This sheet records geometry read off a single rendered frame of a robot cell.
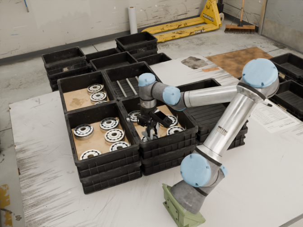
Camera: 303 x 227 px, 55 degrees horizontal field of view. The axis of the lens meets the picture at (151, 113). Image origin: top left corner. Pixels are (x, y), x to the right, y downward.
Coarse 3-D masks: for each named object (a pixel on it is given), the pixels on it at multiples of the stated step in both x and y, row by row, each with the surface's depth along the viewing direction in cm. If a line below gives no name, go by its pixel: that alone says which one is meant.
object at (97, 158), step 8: (104, 104) 161; (72, 112) 157; (72, 144) 136; (136, 144) 134; (72, 152) 132; (112, 152) 130; (120, 152) 131; (128, 152) 133; (80, 160) 127; (88, 160) 127; (96, 160) 129
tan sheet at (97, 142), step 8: (96, 128) 160; (120, 128) 159; (96, 136) 155; (104, 136) 155; (80, 144) 151; (88, 144) 150; (96, 144) 150; (104, 144) 150; (80, 152) 146; (104, 152) 145
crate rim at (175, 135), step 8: (136, 96) 166; (120, 104) 160; (184, 112) 151; (192, 120) 146; (192, 128) 140; (136, 136) 138; (168, 136) 137; (176, 136) 138; (144, 144) 134; (152, 144) 136
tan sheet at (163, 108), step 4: (160, 108) 173; (164, 108) 172; (164, 112) 169; (168, 112) 169; (136, 128) 159; (140, 128) 158; (144, 128) 158; (160, 128) 158; (140, 132) 156; (160, 132) 155; (164, 132) 155; (140, 136) 153; (160, 136) 152
